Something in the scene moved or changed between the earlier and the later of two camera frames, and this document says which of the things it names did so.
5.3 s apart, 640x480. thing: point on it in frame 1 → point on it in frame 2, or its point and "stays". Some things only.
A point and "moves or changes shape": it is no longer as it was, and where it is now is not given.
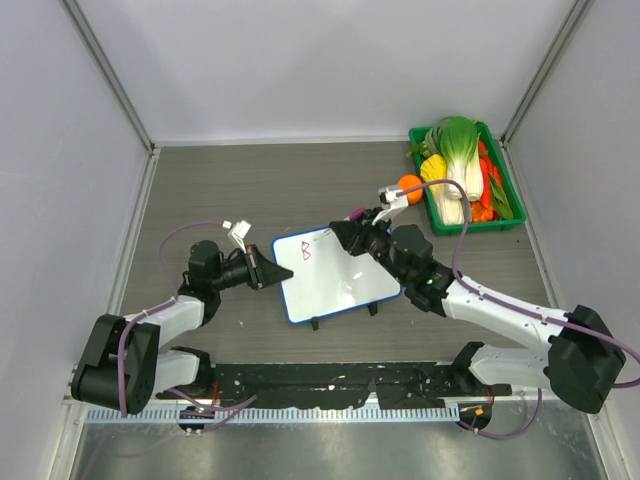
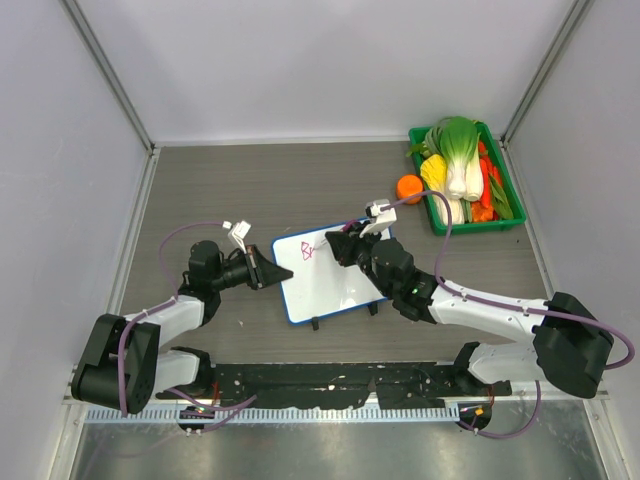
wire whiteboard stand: x=372 y=307 stays
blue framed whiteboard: x=328 y=279 stays
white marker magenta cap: x=356 y=213 moves or changes shape
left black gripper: x=261 y=272 stays
